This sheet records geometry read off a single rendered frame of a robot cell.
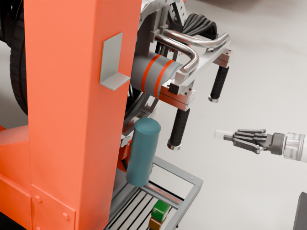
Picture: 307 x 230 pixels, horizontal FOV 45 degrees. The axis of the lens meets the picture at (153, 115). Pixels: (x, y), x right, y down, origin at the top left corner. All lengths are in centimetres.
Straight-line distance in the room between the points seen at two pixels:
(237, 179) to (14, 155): 150
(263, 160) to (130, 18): 185
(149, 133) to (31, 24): 59
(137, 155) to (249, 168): 121
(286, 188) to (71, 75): 182
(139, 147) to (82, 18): 67
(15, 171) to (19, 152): 9
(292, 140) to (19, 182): 84
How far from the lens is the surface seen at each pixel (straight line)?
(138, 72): 121
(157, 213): 108
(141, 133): 119
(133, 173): 132
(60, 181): 91
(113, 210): 170
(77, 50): 67
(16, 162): 103
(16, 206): 113
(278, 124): 285
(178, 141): 111
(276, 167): 245
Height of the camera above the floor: 148
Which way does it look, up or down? 36 degrees down
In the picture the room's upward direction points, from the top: 12 degrees clockwise
